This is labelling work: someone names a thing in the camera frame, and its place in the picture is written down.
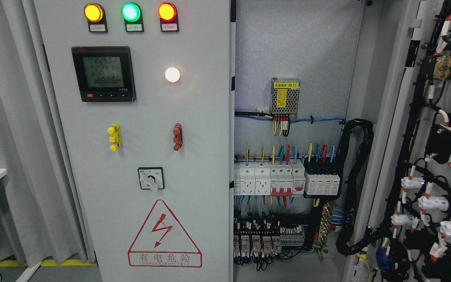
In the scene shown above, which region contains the grey cabinet door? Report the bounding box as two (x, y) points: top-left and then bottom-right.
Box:
(337, 0), (451, 282)
(35, 0), (231, 282)

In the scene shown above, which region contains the red indicator lamp left door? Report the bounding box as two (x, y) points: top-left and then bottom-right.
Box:
(158, 2), (177, 22)

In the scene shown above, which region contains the green indicator lamp left door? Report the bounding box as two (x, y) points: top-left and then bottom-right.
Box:
(121, 2), (141, 22)

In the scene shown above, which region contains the yellow indicator lamp left door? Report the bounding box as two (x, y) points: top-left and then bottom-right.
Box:
(83, 2), (104, 23)

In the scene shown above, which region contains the red terminal connector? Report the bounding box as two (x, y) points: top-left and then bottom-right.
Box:
(173, 123), (183, 152)

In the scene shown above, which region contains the white socket breaker row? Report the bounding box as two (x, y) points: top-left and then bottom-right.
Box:
(233, 161), (306, 197)

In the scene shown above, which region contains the metal mesh power supply module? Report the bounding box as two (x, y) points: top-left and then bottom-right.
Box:
(270, 77), (301, 118)

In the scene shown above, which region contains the white glowing indicator lamp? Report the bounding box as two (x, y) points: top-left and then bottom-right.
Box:
(164, 67), (181, 83)

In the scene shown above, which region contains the lower relay and breaker row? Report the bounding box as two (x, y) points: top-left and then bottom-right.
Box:
(233, 210), (313, 271)

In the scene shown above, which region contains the black surge protector block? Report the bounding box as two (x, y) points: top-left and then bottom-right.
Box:
(303, 158), (343, 200)

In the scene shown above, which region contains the yellow terminal connector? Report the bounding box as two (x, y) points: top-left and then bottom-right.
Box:
(107, 123), (122, 152)

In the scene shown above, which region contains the red electric danger warning sticker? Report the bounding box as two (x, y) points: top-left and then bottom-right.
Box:
(128, 199), (202, 268)

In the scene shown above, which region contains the black digital power meter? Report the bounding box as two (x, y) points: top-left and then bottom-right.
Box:
(71, 46), (136, 102)

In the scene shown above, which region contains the grey curtain left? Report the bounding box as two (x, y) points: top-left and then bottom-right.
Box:
(0, 0), (95, 266)

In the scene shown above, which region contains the left door rotary switch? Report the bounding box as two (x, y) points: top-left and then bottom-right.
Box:
(137, 167), (165, 192)

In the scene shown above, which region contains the black corrugated cable conduit right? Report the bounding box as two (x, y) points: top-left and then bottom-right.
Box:
(335, 119), (375, 256)

